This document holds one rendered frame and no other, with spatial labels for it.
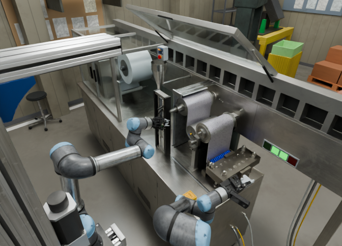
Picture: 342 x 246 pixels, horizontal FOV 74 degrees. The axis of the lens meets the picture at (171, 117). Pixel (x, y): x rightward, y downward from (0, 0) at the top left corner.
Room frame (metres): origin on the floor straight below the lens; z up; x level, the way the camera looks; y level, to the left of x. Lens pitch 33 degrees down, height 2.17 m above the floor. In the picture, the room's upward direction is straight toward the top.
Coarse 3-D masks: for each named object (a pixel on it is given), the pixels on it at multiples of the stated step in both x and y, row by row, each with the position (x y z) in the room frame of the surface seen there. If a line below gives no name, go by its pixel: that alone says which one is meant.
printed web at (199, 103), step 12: (192, 96) 1.50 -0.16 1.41; (204, 96) 1.53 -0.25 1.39; (192, 108) 1.43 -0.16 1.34; (204, 108) 1.50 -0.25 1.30; (180, 120) 1.55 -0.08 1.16; (192, 120) 1.43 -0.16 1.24; (216, 120) 1.32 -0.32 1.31; (228, 120) 1.34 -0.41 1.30; (180, 132) 1.55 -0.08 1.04; (216, 132) 1.25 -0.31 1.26; (228, 132) 1.32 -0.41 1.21; (180, 144) 1.55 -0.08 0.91
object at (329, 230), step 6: (336, 210) 0.91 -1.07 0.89; (336, 216) 0.90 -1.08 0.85; (330, 222) 0.91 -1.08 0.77; (336, 222) 0.89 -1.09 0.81; (324, 228) 0.92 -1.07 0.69; (330, 228) 0.89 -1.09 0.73; (336, 228) 0.87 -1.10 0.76; (324, 234) 0.90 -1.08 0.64; (330, 234) 0.88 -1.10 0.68; (318, 240) 0.91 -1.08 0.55; (324, 240) 0.89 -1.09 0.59
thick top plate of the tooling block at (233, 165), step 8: (240, 152) 1.31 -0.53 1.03; (248, 152) 1.31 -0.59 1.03; (224, 160) 1.22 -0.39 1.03; (232, 160) 1.22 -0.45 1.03; (240, 160) 1.22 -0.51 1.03; (248, 160) 1.22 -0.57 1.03; (256, 160) 1.23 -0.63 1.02; (208, 168) 1.14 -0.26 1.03; (216, 168) 1.14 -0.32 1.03; (224, 168) 1.14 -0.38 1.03; (232, 168) 1.14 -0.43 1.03; (240, 168) 1.14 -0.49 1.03; (216, 176) 1.07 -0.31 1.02
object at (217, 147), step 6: (222, 138) 1.29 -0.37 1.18; (228, 138) 1.32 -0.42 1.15; (210, 144) 1.22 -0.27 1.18; (216, 144) 1.25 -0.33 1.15; (222, 144) 1.29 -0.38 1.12; (228, 144) 1.33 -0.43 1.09; (210, 150) 1.22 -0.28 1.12; (216, 150) 1.26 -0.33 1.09; (222, 150) 1.30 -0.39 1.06; (210, 156) 1.23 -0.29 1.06
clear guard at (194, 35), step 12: (156, 24) 1.97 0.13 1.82; (168, 24) 1.71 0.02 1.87; (180, 24) 1.51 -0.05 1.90; (180, 36) 1.87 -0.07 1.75; (192, 36) 1.63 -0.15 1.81; (204, 36) 1.44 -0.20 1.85; (216, 36) 1.29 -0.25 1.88; (228, 36) 1.18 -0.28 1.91; (204, 48) 1.79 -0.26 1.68; (216, 48) 1.56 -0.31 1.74; (228, 48) 1.39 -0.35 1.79; (240, 48) 1.25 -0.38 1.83; (240, 60) 1.49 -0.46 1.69; (252, 60) 1.32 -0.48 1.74
